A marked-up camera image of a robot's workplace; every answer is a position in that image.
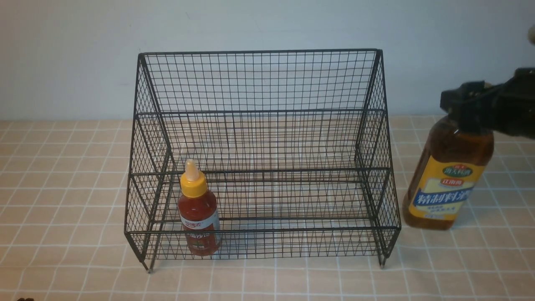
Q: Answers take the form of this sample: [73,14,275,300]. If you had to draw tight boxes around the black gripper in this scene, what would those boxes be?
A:
[440,67,535,140]

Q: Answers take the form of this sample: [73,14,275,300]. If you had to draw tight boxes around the red sauce bottle yellow cap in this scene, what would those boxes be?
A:
[178,159,222,257]

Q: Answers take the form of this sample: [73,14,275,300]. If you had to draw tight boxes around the black wire mesh shelf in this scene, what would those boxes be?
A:
[124,49,401,272]

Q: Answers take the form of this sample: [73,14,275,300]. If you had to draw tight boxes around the cooking wine bottle yellow label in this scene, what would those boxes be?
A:
[402,117,494,230]

